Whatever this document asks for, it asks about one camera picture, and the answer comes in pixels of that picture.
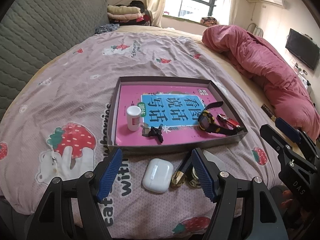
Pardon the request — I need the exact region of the red black lighter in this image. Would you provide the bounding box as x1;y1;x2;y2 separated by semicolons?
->
217;114;241;129

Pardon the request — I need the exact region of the black yellow digital watch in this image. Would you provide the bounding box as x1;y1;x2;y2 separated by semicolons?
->
197;101;245;136

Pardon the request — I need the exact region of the white earbuds case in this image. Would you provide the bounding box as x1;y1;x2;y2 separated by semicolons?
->
142;158;174;194

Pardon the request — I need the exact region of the black spring hair clip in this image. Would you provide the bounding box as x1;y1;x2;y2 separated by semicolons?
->
142;124;164;144

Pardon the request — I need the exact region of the white pill bottle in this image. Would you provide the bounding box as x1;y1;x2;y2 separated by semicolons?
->
126;106;142;132

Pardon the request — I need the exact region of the white ribbed jar lid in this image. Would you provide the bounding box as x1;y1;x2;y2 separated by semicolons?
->
203;150;227;171

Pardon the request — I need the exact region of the person's right hand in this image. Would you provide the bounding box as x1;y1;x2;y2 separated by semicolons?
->
280;190;300;214

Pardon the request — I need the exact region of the black gold label tag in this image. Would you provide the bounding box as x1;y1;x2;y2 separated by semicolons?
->
261;104;276;122

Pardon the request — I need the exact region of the red pink quilt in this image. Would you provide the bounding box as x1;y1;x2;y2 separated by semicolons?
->
202;25;319;140

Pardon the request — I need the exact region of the pink children's book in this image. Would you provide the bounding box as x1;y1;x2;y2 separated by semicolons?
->
114;84;225;146

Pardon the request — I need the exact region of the grey cardboard box tray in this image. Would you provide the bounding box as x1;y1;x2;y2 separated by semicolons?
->
101;76;248;154

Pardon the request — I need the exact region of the blue patterned cloth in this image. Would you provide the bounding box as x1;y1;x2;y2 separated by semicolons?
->
95;23;120;34

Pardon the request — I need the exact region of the grey quilted headboard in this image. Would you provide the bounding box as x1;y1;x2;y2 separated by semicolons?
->
1;0;108;115

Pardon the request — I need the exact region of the folded clothes stack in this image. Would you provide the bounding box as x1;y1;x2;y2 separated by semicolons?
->
107;0;152;26

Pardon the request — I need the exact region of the wall mounted television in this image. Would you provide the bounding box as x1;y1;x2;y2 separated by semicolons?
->
285;29;319;70

